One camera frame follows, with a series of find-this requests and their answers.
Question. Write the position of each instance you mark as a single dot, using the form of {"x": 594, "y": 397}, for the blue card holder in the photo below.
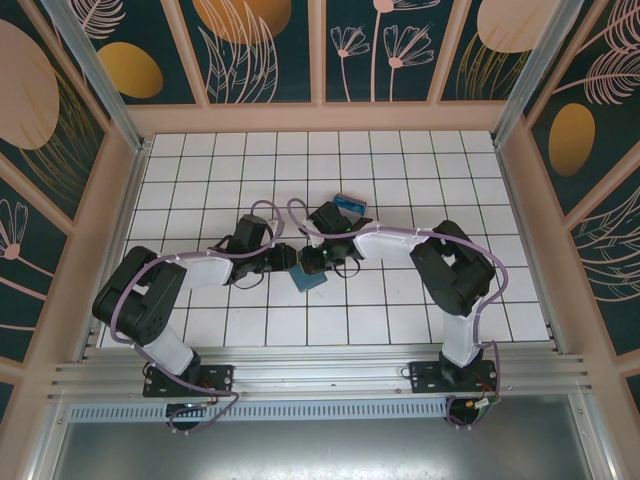
{"x": 310, "y": 281}

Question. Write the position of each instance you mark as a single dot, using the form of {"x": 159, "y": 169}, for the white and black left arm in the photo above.
{"x": 205, "y": 270}

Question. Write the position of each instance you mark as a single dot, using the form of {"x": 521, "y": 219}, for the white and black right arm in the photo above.
{"x": 450, "y": 270}

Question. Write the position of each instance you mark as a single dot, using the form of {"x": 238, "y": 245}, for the dark panel with pink flowers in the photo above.
{"x": 360, "y": 75}

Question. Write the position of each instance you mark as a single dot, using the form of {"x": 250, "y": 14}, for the grey metal shelf panel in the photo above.
{"x": 320, "y": 450}

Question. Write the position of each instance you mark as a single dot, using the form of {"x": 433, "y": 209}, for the dark panel orange disc leaves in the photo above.
{"x": 250, "y": 60}

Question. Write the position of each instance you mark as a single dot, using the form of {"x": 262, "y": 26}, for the small green circuit board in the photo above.
{"x": 485, "y": 404}

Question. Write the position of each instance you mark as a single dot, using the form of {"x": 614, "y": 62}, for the dark panel with pale disc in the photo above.
{"x": 470, "y": 75}

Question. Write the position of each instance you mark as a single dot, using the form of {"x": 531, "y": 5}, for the dark panel small orange oval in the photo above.
{"x": 150, "y": 50}

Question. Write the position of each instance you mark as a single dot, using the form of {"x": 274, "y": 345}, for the dark panel pink flower outline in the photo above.
{"x": 25, "y": 280}

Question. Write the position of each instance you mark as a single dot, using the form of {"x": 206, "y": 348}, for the dark panel pink feather leaves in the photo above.
{"x": 610, "y": 260}

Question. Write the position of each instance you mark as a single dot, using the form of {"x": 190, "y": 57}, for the dark panel large pale oval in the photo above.
{"x": 30, "y": 75}

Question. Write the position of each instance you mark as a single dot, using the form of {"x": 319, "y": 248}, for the dark panel orange oval feathers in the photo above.
{"x": 600, "y": 125}

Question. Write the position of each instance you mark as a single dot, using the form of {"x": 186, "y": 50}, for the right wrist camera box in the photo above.
{"x": 314, "y": 240}

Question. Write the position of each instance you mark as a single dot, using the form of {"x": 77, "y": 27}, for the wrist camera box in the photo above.
{"x": 314, "y": 240}
{"x": 279, "y": 227}

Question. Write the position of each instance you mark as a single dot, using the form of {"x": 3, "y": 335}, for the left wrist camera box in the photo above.
{"x": 279, "y": 227}

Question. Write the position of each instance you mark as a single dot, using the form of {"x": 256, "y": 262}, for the aluminium mounting rail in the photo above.
{"x": 320, "y": 370}

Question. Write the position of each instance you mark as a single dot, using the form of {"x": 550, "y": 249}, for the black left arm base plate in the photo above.
{"x": 215, "y": 381}

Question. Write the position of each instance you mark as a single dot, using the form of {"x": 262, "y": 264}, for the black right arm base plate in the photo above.
{"x": 425, "y": 377}

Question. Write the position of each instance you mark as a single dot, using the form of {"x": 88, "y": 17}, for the aluminium corner post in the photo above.
{"x": 100, "y": 75}
{"x": 532, "y": 75}

